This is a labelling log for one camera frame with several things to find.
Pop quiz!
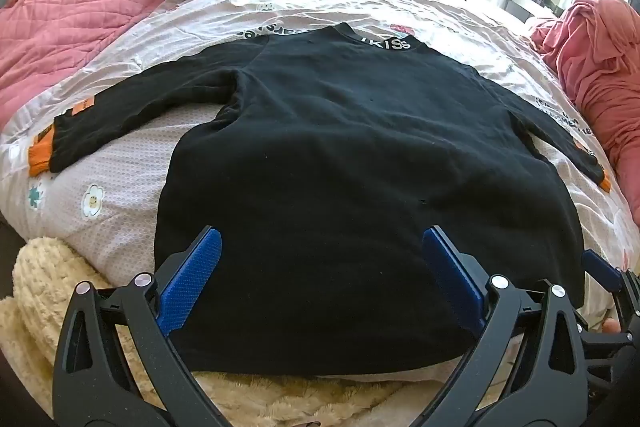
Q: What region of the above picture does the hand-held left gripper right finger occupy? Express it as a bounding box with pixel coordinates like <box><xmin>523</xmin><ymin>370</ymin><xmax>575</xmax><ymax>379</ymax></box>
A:
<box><xmin>421</xmin><ymin>225</ymin><xmax>598</xmax><ymax>427</ymax></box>

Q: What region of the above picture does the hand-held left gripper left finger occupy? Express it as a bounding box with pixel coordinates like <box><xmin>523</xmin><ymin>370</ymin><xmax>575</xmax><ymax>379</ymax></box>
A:
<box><xmin>52</xmin><ymin>224</ymin><xmax>236</xmax><ymax>427</ymax></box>

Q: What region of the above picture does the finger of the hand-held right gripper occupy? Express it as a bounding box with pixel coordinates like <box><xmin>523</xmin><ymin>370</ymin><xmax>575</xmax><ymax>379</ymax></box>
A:
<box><xmin>581</xmin><ymin>248</ymin><xmax>640</xmax><ymax>333</ymax></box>

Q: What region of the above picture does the black sweater with orange cuffs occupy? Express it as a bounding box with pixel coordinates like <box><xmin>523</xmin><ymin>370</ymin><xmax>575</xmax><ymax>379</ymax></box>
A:
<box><xmin>27</xmin><ymin>23</ymin><xmax>613</xmax><ymax>378</ymax></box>

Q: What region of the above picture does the cream fluffy blanket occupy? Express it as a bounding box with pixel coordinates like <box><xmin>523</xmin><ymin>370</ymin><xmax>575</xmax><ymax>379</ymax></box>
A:
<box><xmin>0</xmin><ymin>237</ymin><xmax>451</xmax><ymax>427</ymax></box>

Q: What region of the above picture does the pink blanket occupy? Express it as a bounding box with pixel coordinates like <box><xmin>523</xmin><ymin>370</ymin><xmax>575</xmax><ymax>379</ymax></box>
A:
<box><xmin>530</xmin><ymin>0</ymin><xmax>640</xmax><ymax>228</ymax></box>

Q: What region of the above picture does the white desk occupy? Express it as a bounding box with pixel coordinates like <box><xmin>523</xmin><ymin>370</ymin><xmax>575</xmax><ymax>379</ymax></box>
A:
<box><xmin>505</xmin><ymin>0</ymin><xmax>576</xmax><ymax>24</ymax></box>

